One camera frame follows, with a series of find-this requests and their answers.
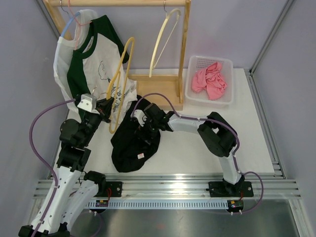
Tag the blue white hanger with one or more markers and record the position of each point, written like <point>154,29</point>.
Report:
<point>66,34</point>

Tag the pink hanger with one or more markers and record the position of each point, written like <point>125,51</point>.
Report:
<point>79,24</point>

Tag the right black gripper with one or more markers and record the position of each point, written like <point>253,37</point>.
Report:
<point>141,132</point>

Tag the pink t shirt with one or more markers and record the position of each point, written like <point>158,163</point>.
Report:
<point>211,80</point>

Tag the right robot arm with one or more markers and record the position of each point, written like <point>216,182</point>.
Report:
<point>218,136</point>

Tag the white t shirt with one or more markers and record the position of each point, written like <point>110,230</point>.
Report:
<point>64,51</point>

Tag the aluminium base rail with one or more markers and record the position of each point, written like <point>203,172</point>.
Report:
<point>194,186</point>

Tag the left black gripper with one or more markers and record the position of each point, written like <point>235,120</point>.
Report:
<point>104,107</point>

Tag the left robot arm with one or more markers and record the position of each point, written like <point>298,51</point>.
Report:
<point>62,206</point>

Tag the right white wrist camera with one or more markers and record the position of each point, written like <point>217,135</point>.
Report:
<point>140,116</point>

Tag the yellow hanger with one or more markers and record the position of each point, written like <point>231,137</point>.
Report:
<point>120,91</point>

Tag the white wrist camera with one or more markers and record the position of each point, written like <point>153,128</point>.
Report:
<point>88,103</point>
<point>140,116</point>

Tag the wooden clothes rack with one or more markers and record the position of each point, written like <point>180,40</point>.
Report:
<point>171,85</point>

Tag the aluminium frame post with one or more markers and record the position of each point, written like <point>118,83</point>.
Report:
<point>272,34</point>
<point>46,36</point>

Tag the white slotted cable duct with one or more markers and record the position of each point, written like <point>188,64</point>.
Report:
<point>96,204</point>

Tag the black t shirt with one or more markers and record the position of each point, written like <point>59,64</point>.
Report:
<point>129,151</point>

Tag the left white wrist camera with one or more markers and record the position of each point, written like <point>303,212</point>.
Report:
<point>88,103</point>

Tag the dark green t shirt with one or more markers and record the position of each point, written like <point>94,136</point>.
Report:
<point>94,63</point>

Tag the right aluminium frame post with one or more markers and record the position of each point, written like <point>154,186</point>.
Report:
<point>272,34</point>

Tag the left aluminium frame post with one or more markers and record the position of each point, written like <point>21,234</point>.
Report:
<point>46,36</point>

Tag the white plastic basket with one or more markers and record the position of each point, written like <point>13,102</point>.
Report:
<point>198,62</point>

